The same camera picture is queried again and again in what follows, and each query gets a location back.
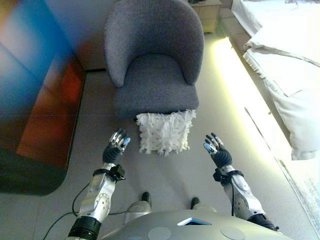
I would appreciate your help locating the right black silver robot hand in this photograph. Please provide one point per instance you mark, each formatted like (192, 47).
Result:
(222, 156)

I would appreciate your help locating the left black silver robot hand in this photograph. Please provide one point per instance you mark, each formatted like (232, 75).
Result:
(112, 152)

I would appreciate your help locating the white fringed cushion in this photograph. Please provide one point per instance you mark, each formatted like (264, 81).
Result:
(163, 132)

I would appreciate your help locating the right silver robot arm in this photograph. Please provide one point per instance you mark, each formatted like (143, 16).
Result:
(242, 197)

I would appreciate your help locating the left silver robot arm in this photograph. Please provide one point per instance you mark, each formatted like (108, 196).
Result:
(100, 197)

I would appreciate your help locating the right silver robot leg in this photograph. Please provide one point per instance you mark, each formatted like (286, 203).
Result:
(202, 206)

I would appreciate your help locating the silver robot leg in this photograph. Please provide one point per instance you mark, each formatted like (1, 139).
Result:
(138, 208)
(202, 206)

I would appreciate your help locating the left silver robot leg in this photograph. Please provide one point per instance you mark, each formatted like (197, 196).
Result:
(138, 208)

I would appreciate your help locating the silver robot torso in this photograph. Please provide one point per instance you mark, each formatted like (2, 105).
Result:
(195, 227)

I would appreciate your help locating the grey fabric armchair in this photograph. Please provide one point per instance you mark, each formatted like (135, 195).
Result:
(155, 82)

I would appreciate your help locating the dark floor rug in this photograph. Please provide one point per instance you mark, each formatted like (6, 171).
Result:
(32, 175)

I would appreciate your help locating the light wooden nightstand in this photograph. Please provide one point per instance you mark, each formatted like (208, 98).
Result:
(208, 15)

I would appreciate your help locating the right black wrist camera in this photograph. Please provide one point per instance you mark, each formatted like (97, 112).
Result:
(218, 176)

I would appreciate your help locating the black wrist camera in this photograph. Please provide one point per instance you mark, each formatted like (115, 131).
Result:
(117, 172)
(218, 176)

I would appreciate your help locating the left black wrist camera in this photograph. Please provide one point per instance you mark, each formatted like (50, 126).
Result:
(117, 172)

